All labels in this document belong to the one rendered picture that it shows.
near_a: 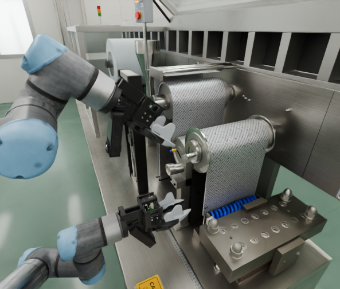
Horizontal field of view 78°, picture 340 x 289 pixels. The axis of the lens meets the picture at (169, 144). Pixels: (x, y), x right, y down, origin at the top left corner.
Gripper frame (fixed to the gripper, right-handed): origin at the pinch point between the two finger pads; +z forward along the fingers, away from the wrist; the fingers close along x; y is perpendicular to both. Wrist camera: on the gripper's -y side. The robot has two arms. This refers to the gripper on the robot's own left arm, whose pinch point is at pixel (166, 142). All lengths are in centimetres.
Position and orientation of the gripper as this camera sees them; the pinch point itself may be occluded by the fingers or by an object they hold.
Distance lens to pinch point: 57.6
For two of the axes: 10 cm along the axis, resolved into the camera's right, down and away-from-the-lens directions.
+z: 6.9, 4.1, 6.0
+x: -4.3, -4.4, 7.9
